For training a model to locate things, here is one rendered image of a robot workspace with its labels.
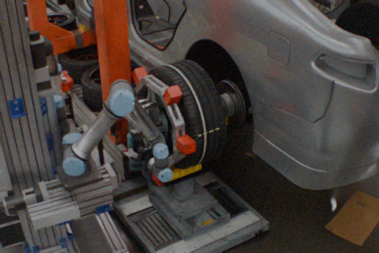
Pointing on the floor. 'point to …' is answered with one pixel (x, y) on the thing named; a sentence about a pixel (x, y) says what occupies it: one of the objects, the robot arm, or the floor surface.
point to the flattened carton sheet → (356, 218)
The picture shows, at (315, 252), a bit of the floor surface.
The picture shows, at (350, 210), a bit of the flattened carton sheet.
